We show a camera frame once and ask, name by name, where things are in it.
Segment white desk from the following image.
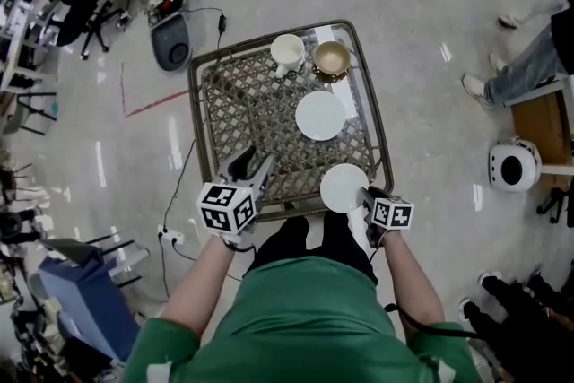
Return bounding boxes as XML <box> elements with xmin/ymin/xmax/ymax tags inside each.
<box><xmin>0</xmin><ymin>0</ymin><xmax>57</xmax><ymax>91</ymax></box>

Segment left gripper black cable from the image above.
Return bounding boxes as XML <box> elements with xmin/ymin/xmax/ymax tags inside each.
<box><xmin>226</xmin><ymin>239</ymin><xmax>257</xmax><ymax>256</ymax></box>

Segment blue cloth cover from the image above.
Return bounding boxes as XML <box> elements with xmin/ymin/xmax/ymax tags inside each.
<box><xmin>38</xmin><ymin>244</ymin><xmax>141</xmax><ymax>363</ymax></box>

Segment black floor cable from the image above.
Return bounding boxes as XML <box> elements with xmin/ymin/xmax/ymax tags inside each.
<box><xmin>161</xmin><ymin>138</ymin><xmax>197</xmax><ymax>234</ymax></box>

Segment person's left forearm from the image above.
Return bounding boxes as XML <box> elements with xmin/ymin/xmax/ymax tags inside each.
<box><xmin>161</xmin><ymin>235</ymin><xmax>246</xmax><ymax>335</ymax></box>

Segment black swivel chair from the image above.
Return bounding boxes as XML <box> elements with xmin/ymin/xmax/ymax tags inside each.
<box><xmin>535</xmin><ymin>186</ymin><xmax>574</xmax><ymax>225</ymax></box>

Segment person's right forearm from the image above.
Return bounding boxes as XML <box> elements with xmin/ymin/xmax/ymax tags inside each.
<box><xmin>383</xmin><ymin>231</ymin><xmax>445</xmax><ymax>331</ymax></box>

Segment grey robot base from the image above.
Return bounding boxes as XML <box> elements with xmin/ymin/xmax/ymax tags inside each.
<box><xmin>150</xmin><ymin>12</ymin><xmax>193</xmax><ymax>72</ymax></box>

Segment glass lattice side table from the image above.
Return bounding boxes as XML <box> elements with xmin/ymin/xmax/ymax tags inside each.
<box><xmin>187</xmin><ymin>18</ymin><xmax>396</xmax><ymax>223</ymax></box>

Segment person's black trousers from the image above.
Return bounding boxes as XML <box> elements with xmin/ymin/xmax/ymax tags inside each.
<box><xmin>248</xmin><ymin>210</ymin><xmax>380</xmax><ymax>283</ymax></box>

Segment wooden cabinet with white top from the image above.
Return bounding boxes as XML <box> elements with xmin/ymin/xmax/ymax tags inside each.
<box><xmin>501</xmin><ymin>75</ymin><xmax>574</xmax><ymax>178</ymax></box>

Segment disassembled robot part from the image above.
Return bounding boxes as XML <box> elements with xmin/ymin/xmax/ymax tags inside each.
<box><xmin>146</xmin><ymin>0</ymin><xmax>198</xmax><ymax>22</ymax></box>

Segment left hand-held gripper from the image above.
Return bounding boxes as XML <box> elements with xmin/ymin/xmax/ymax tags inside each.
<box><xmin>196</xmin><ymin>145</ymin><xmax>275</xmax><ymax>235</ymax></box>

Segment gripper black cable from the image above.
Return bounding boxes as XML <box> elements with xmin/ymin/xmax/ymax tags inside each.
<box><xmin>226</xmin><ymin>239</ymin><xmax>257</xmax><ymax>256</ymax></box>
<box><xmin>370</xmin><ymin>232</ymin><xmax>485</xmax><ymax>340</ymax></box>

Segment black power strip cable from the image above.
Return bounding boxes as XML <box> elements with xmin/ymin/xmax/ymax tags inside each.
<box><xmin>161</xmin><ymin>237</ymin><xmax>170</xmax><ymax>300</ymax></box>

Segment grey chair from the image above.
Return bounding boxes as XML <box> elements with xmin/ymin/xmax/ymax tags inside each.
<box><xmin>4</xmin><ymin>91</ymin><xmax>59</xmax><ymax>135</ymax></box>

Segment brown bowl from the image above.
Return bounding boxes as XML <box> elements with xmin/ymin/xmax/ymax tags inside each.
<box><xmin>311</xmin><ymin>40</ymin><xmax>352</xmax><ymax>85</ymax></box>

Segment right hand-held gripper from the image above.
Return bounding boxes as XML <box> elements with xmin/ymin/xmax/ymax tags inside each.
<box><xmin>360</xmin><ymin>186</ymin><xmax>414</xmax><ymax>248</ymax></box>

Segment black mesh office chair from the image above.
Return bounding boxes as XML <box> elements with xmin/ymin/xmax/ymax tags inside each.
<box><xmin>38</xmin><ymin>0</ymin><xmax>131</xmax><ymax>62</ymax></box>

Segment person's green shirt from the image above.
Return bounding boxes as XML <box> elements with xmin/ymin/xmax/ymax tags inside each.
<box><xmin>123</xmin><ymin>256</ymin><xmax>481</xmax><ymax>383</ymax></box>

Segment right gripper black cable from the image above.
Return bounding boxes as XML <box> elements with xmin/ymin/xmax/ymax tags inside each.
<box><xmin>370</xmin><ymin>232</ymin><xmax>485</xmax><ymax>340</ymax></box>

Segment white round device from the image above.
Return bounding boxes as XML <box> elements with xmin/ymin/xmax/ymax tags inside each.
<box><xmin>488</xmin><ymin>139</ymin><xmax>543</xmax><ymax>194</ymax></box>

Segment angled red floor tape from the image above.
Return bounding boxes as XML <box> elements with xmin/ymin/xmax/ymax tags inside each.
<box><xmin>119</xmin><ymin>61</ymin><xmax>192</xmax><ymax>118</ymax></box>

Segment white power strip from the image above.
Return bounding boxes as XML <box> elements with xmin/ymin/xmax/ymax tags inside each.
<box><xmin>156</xmin><ymin>224</ymin><xmax>186</xmax><ymax>246</ymax></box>

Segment black power adapter cable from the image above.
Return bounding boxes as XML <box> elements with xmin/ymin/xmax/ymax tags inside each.
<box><xmin>183</xmin><ymin>6</ymin><xmax>228</xmax><ymax>53</ymax></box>

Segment white mug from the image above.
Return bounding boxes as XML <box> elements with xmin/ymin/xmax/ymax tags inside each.
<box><xmin>270</xmin><ymin>33</ymin><xmax>307</xmax><ymax>79</ymax></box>

